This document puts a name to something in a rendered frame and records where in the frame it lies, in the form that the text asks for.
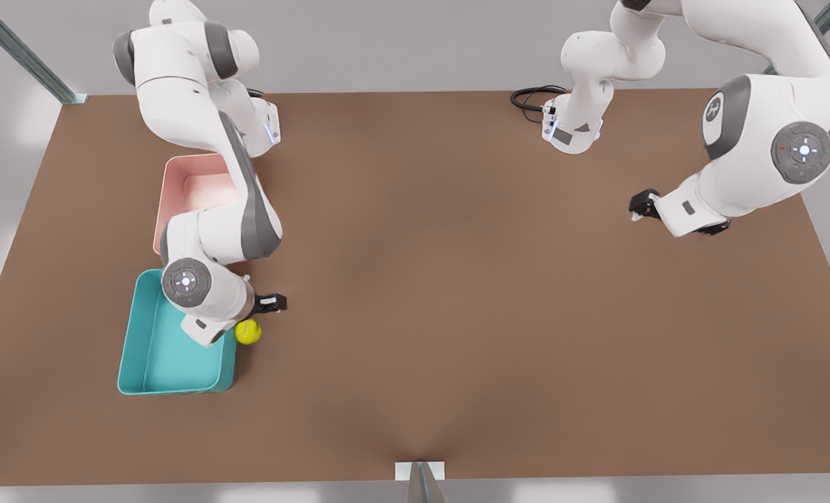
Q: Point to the yellow tennis ball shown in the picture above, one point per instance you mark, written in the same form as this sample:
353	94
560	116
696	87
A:
248	332

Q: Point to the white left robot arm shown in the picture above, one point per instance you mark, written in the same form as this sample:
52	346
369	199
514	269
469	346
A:
757	140

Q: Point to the silver frame post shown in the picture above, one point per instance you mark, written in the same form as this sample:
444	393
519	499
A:
422	482
27	56
817	21

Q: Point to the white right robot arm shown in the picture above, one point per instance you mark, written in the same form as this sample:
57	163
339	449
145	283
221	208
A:
205	175

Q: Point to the pink plastic tray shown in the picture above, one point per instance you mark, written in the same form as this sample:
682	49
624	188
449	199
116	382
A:
191	192

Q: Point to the teal plastic tray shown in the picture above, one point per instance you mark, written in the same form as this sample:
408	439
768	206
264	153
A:
170	356

